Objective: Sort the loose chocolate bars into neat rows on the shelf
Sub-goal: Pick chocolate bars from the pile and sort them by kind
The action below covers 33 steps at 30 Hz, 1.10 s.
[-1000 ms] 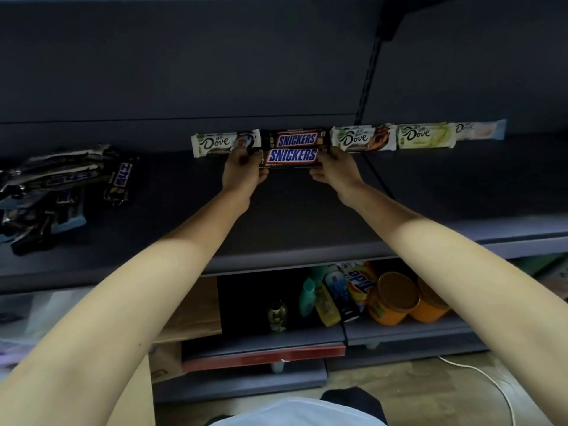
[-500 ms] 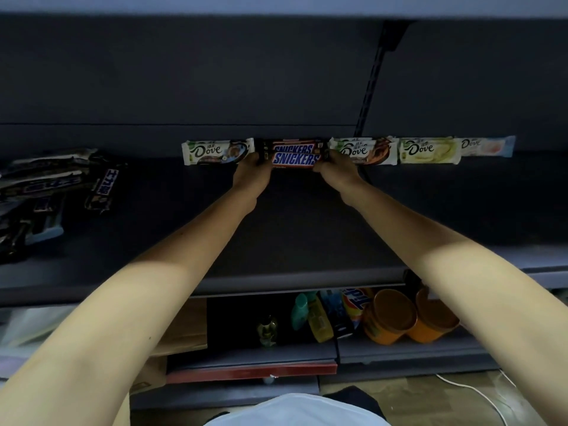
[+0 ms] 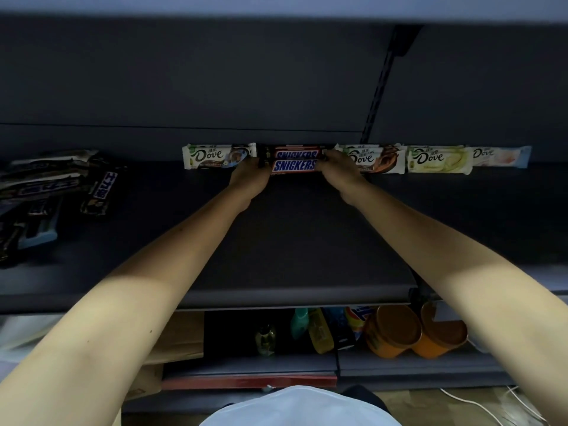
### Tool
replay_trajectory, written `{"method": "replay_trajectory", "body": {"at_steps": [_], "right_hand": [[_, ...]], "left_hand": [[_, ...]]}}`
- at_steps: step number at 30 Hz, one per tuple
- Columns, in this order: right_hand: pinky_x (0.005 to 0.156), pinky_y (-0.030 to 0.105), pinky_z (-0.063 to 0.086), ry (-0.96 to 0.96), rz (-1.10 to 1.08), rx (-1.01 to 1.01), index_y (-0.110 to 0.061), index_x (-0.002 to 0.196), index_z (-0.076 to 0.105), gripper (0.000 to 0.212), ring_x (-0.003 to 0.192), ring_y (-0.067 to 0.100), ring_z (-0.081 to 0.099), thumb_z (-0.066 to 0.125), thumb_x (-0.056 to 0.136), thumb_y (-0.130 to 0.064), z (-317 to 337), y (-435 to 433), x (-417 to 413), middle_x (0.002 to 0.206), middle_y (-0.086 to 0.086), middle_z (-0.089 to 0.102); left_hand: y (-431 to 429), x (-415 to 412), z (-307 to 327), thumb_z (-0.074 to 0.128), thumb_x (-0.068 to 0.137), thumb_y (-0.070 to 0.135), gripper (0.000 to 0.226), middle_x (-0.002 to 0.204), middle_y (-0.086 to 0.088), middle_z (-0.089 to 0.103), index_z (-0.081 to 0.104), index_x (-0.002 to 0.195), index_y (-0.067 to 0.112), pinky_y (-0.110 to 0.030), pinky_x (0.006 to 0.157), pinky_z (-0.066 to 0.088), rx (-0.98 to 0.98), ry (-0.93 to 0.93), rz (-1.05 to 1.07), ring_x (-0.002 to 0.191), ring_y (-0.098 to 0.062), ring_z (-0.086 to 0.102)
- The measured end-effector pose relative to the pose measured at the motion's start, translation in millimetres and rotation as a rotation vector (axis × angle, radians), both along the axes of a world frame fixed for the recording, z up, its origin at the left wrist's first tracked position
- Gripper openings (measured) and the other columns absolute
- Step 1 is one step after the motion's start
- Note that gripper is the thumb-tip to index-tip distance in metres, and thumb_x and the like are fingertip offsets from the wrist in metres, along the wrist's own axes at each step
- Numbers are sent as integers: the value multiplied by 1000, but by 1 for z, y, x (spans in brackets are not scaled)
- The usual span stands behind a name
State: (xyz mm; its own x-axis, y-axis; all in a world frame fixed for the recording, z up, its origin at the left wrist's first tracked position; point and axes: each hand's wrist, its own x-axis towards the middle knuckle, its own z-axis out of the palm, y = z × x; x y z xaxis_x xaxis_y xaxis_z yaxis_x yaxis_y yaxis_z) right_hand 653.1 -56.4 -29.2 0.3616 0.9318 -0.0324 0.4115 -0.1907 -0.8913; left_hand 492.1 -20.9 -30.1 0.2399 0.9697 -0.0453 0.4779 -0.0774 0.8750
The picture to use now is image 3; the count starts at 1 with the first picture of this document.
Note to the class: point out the person's left hand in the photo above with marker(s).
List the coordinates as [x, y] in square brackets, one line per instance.
[250, 181]

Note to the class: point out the person's right hand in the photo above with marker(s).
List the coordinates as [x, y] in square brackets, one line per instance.
[346, 175]

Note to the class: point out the Dove bar brown hazelnut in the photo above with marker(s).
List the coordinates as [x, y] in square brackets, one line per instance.
[381, 160]

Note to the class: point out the Dove bar blue white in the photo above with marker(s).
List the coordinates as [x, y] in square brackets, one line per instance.
[213, 156]

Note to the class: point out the Dove bar yellow green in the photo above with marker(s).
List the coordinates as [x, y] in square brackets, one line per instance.
[439, 160]

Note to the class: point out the dark grey metal shelf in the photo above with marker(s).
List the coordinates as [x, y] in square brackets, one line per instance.
[310, 75]

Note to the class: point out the Dove bar light blue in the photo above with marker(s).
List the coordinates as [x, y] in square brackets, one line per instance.
[503, 156]

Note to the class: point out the pile of mixed chocolate bars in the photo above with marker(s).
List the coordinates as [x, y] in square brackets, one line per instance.
[49, 190]

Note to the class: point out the person's left forearm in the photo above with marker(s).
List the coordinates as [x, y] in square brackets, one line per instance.
[111, 332]

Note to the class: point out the person's right forearm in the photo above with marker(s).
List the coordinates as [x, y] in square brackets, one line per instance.
[479, 288]

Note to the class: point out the person's black trousers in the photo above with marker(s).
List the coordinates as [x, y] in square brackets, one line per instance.
[366, 397]

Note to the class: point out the orange blue detergent bag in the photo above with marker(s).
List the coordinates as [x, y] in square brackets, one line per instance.
[357, 321]

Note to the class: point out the teal plastic bottle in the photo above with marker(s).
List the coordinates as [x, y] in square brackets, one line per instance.
[300, 324]

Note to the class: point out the dark blue carton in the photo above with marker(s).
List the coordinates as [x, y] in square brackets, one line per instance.
[341, 330]

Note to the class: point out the yellow plastic bottle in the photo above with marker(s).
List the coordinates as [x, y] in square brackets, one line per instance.
[321, 332]

